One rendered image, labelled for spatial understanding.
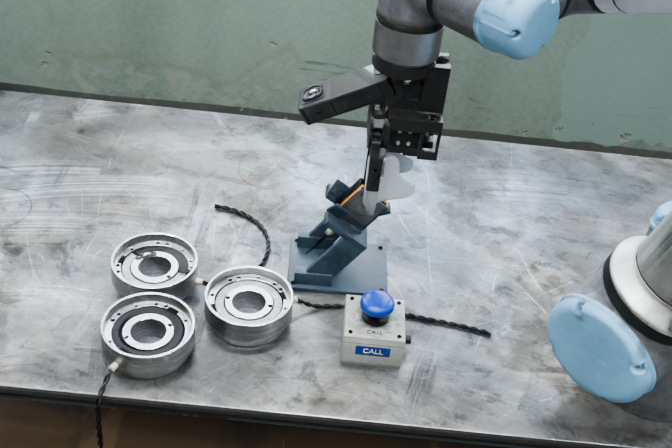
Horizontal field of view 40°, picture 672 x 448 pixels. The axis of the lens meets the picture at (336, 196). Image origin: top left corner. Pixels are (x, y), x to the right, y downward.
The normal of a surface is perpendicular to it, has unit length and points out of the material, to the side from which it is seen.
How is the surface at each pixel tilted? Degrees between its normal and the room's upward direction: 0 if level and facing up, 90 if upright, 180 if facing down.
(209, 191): 0
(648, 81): 90
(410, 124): 90
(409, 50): 90
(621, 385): 97
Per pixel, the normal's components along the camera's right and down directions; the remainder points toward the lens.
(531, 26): 0.71, 0.47
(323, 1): -0.05, 0.59
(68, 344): 0.09, -0.80
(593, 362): -0.75, 0.44
